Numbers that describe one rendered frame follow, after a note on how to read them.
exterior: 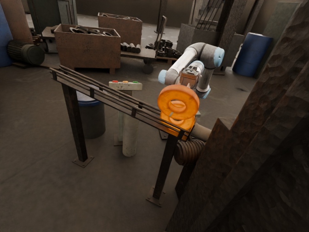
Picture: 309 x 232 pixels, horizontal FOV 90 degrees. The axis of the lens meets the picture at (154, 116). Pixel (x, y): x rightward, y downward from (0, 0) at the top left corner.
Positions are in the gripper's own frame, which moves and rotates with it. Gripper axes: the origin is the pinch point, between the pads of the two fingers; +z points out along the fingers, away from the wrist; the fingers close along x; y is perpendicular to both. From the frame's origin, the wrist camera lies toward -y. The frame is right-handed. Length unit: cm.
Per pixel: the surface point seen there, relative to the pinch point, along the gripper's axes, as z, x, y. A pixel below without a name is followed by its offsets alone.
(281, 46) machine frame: 14.8, 18.4, 23.8
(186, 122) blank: -6.3, 4.6, -13.6
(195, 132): -4.8, 9.6, -16.3
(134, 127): -28, -33, -50
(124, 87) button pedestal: -37, -47, -24
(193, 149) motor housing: -10.1, 11.8, -31.7
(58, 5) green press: -282, -389, -4
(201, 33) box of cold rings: -327, -40, -16
